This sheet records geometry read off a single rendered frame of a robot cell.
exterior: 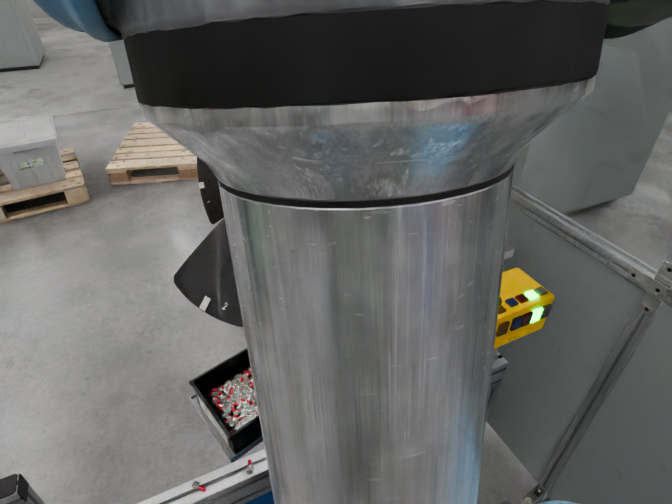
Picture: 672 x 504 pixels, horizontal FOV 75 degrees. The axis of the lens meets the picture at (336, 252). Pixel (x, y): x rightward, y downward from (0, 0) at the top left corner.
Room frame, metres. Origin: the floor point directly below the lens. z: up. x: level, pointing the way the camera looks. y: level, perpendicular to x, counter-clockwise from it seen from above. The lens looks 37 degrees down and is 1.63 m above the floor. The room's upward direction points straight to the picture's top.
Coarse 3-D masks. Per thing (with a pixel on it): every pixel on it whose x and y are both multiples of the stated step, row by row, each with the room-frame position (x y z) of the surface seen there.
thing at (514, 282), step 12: (504, 276) 0.67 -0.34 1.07; (516, 276) 0.67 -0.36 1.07; (528, 276) 0.67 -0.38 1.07; (504, 288) 0.63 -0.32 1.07; (516, 288) 0.63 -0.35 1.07; (528, 288) 0.63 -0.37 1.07; (504, 300) 0.60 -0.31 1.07; (516, 300) 0.60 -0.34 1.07; (540, 300) 0.60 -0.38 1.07; (552, 300) 0.61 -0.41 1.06; (516, 312) 0.57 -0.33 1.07; (528, 324) 0.59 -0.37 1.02; (540, 324) 0.60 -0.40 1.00; (504, 336) 0.56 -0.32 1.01; (516, 336) 0.58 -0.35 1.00
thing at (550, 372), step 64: (512, 256) 1.09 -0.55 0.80; (576, 256) 0.92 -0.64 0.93; (576, 320) 0.85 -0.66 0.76; (640, 320) 0.73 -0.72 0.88; (512, 384) 0.95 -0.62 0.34; (576, 384) 0.79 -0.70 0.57; (640, 384) 0.67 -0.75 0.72; (512, 448) 0.87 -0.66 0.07; (576, 448) 0.71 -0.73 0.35; (640, 448) 0.60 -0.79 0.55
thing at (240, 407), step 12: (240, 372) 0.62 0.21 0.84; (228, 384) 0.58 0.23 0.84; (252, 384) 0.58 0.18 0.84; (216, 396) 0.55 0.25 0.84; (228, 396) 0.55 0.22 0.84; (240, 396) 0.55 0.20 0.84; (252, 396) 0.55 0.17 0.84; (216, 408) 0.53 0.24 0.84; (228, 408) 0.52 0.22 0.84; (240, 408) 0.52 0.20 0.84; (252, 408) 0.52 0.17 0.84; (228, 420) 0.50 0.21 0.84; (240, 420) 0.50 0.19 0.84
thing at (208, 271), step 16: (224, 224) 0.83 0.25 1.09; (208, 240) 0.82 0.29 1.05; (224, 240) 0.81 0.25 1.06; (192, 256) 0.81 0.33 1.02; (208, 256) 0.80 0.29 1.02; (224, 256) 0.79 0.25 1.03; (176, 272) 0.80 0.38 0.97; (192, 272) 0.78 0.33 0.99; (208, 272) 0.77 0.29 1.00; (224, 272) 0.76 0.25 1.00; (192, 288) 0.76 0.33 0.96; (208, 288) 0.75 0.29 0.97; (224, 288) 0.74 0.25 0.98; (208, 304) 0.72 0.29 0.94; (224, 320) 0.69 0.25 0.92; (240, 320) 0.69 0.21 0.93
